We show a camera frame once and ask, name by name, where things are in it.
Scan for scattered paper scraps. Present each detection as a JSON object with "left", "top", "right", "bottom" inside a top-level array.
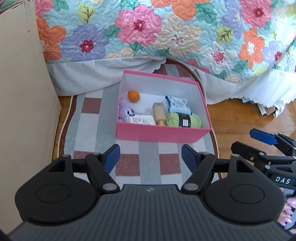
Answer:
[{"left": 240, "top": 97, "right": 286, "bottom": 118}]

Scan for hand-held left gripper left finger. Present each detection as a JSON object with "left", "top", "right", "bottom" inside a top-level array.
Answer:
[{"left": 47, "top": 144, "right": 121, "bottom": 194}]

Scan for purple plush toy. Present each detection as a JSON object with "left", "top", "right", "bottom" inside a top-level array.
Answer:
[{"left": 118, "top": 97, "right": 132, "bottom": 122}]

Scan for checked oval rug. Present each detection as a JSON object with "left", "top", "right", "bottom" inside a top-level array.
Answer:
[{"left": 57, "top": 59, "right": 220, "bottom": 186}]

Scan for floral quilt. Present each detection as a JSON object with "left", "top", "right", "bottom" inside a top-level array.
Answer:
[{"left": 35, "top": 0, "right": 296, "bottom": 84}]

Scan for person's right hand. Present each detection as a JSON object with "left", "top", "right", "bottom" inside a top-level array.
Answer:
[{"left": 278, "top": 197, "right": 296, "bottom": 230}]

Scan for orange makeup sponge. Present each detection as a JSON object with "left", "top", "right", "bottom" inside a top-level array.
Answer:
[{"left": 128, "top": 90, "right": 140, "bottom": 102}]

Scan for green yarn ball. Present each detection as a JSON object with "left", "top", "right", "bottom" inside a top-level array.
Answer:
[{"left": 166, "top": 112, "right": 202, "bottom": 128}]

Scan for beige cabinet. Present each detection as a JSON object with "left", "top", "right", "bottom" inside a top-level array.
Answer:
[{"left": 0, "top": 0, "right": 62, "bottom": 234}]

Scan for beige bottle with gold cap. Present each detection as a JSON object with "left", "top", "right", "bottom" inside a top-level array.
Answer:
[{"left": 152, "top": 102, "right": 167, "bottom": 127}]

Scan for white pink wet wipes packet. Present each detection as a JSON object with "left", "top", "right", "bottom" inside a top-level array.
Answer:
[{"left": 125, "top": 109, "right": 156, "bottom": 126}]

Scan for blue white tissue packet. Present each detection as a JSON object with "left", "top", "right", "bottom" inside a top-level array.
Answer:
[{"left": 165, "top": 95, "right": 192, "bottom": 115}]

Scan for pink cardboard box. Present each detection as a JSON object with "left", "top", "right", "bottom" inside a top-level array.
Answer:
[{"left": 116, "top": 70, "right": 212, "bottom": 143}]

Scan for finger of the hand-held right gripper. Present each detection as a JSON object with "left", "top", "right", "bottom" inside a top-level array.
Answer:
[
  {"left": 250, "top": 128, "right": 296, "bottom": 157},
  {"left": 231, "top": 141, "right": 296, "bottom": 171}
]

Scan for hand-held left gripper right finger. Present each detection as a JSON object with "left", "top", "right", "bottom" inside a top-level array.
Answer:
[{"left": 180, "top": 144, "right": 255, "bottom": 194}]

